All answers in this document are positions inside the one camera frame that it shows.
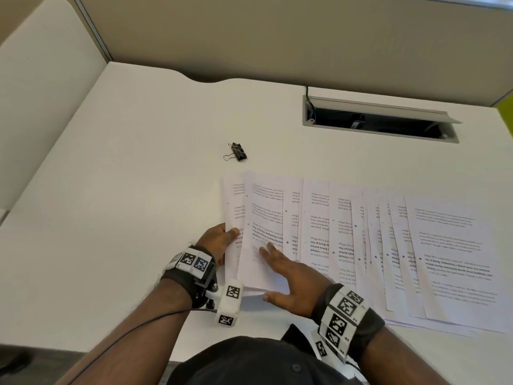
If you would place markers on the person's left hand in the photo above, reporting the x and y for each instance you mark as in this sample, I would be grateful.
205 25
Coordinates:
212 242

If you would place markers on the person's right hand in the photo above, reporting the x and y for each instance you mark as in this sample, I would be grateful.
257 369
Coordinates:
298 282

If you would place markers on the person's left thumb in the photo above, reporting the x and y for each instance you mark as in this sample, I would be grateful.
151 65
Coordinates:
231 233

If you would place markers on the person's right thumb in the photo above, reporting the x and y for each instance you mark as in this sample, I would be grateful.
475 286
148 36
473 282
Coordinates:
275 297

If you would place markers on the gathered printed paper sheets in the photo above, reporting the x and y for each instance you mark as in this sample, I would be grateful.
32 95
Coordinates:
260 208

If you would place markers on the person's left forearm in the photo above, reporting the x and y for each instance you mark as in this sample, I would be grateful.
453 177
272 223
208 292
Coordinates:
132 336

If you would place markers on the person's right forearm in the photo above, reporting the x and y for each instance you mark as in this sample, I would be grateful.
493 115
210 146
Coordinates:
396 356

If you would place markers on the black left wristband with markers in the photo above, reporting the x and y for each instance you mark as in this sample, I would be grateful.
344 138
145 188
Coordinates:
188 272

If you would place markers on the black wristband with markers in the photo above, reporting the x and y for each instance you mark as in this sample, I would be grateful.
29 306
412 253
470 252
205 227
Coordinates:
188 272
344 316

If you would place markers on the person's black shirt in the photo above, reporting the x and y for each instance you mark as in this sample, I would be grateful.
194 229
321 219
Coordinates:
256 364

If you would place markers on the black right wristband with markers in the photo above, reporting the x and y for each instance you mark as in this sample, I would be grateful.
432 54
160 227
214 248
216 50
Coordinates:
344 316

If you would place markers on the black binder clip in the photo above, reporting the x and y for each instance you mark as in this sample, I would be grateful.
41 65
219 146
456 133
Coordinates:
238 151

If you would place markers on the row of spread printed pages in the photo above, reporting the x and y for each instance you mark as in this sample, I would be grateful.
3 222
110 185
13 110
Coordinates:
441 256

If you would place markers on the beige desk partition panel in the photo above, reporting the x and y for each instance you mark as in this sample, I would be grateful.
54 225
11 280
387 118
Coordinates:
300 36

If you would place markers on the white side divider panel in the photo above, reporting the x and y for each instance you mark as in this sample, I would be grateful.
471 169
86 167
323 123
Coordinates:
44 96

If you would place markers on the green panel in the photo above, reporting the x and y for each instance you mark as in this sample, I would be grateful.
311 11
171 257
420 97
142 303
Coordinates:
505 116

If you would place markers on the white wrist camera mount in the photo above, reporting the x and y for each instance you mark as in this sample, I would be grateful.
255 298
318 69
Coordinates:
229 302

